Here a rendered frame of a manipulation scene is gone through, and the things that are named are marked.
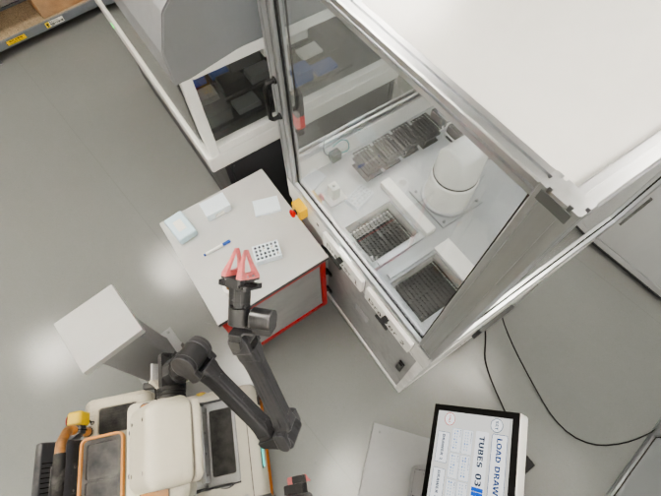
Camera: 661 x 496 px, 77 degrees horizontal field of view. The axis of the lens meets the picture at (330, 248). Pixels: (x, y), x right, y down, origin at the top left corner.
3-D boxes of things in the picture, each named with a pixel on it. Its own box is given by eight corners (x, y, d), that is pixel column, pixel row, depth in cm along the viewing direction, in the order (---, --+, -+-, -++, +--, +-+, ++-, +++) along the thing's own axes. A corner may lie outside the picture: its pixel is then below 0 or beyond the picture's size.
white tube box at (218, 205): (209, 221, 203) (206, 217, 199) (202, 210, 207) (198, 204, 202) (232, 210, 207) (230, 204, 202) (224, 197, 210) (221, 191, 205)
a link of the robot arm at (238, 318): (223, 329, 110) (233, 322, 115) (247, 333, 108) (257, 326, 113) (224, 303, 108) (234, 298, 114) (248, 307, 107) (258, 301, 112)
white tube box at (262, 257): (257, 266, 193) (256, 262, 189) (253, 250, 196) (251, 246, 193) (282, 258, 194) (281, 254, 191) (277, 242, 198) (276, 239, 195)
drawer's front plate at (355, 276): (360, 292, 180) (362, 282, 171) (323, 243, 191) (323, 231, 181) (364, 290, 181) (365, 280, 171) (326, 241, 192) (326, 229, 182)
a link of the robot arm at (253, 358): (276, 452, 127) (289, 422, 136) (293, 452, 125) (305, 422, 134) (220, 341, 110) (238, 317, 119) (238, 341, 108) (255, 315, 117)
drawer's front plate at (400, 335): (406, 352, 169) (411, 346, 159) (364, 296, 179) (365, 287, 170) (410, 350, 169) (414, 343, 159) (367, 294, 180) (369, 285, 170)
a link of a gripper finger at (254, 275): (262, 249, 109) (260, 284, 110) (242, 245, 113) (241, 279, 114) (242, 252, 103) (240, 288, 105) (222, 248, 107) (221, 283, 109)
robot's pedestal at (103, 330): (152, 400, 239) (81, 377, 171) (127, 360, 249) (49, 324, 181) (197, 364, 248) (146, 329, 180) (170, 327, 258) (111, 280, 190)
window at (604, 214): (446, 342, 143) (575, 211, 66) (445, 341, 143) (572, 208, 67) (612, 218, 164) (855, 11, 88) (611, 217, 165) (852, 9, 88)
